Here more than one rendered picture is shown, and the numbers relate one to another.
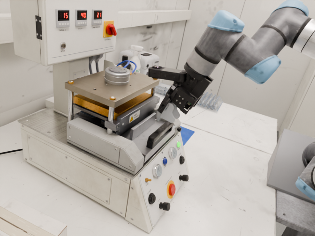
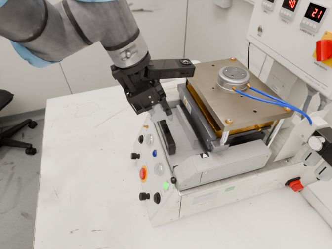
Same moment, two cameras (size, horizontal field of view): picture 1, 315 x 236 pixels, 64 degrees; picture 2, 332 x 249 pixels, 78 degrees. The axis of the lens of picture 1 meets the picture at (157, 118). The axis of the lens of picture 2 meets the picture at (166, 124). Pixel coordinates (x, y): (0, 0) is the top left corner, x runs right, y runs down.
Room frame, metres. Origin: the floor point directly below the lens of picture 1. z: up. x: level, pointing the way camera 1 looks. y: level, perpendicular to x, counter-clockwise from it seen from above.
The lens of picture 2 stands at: (1.01, -0.27, 1.42)
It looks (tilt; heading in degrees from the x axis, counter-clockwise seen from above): 45 degrees down; 141
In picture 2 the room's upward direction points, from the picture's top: straight up
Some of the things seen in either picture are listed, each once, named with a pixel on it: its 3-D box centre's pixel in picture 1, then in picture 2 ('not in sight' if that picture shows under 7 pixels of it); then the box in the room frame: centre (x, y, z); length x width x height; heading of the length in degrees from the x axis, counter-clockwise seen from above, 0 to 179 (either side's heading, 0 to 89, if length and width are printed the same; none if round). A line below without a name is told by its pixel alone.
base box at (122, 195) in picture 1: (115, 148); (214, 153); (0.78, 0.14, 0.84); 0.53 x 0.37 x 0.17; 67
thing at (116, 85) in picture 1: (112, 84); (243, 95); (0.80, 0.17, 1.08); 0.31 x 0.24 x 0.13; 157
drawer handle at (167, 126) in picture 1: (161, 132); (164, 130); (0.69, -0.02, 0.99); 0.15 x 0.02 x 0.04; 157
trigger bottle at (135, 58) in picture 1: (135, 64); not in sight; (1.61, 0.21, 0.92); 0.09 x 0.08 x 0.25; 84
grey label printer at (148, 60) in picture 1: (139, 64); not in sight; (1.77, 0.20, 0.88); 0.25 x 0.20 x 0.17; 65
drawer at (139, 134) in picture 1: (124, 122); (207, 125); (0.75, 0.11, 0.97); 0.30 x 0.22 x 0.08; 67
